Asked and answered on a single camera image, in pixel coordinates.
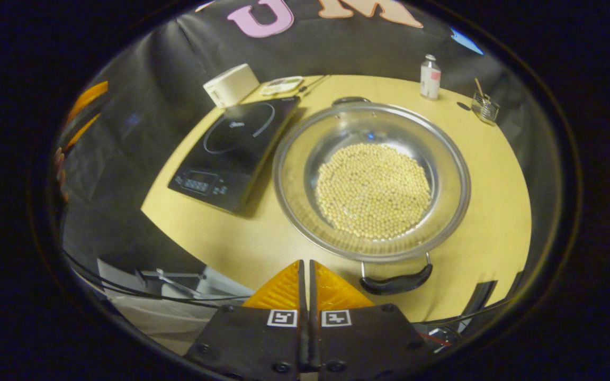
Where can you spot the white toaster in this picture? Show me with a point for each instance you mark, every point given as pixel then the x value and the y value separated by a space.
pixel 231 84

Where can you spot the pile of yellow soybeans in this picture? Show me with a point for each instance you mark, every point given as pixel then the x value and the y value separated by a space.
pixel 374 190

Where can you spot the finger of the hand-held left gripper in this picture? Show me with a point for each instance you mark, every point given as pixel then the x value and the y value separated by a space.
pixel 89 98

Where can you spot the wooden stick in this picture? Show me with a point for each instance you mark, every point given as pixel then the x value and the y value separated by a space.
pixel 478 87

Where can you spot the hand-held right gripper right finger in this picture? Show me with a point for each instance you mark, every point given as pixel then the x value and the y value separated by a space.
pixel 363 344

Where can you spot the white divided bean dish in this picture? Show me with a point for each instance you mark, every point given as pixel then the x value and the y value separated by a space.
pixel 282 84

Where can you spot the black induction cooktop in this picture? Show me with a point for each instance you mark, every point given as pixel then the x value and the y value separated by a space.
pixel 231 153

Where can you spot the stainless steel pot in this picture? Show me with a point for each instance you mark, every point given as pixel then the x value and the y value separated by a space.
pixel 294 174

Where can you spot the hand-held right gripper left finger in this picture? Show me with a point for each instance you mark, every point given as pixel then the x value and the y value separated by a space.
pixel 262 344

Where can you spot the small clear bottle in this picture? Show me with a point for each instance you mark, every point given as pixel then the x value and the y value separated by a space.
pixel 430 79

